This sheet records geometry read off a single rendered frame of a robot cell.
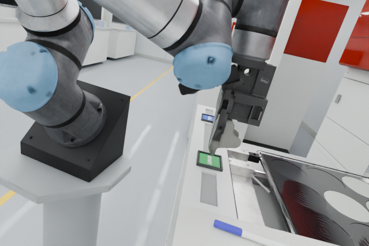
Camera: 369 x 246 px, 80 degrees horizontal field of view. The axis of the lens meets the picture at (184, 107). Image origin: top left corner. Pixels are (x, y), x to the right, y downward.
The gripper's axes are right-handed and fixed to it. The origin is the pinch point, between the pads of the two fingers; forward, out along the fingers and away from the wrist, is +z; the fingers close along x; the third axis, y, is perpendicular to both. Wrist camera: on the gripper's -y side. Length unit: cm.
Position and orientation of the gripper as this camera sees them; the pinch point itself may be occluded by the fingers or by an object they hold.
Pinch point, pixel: (210, 148)
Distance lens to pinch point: 48.1
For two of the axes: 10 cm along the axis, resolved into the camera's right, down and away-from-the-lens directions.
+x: 1.1, -3.0, 9.5
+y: 9.7, 2.3, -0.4
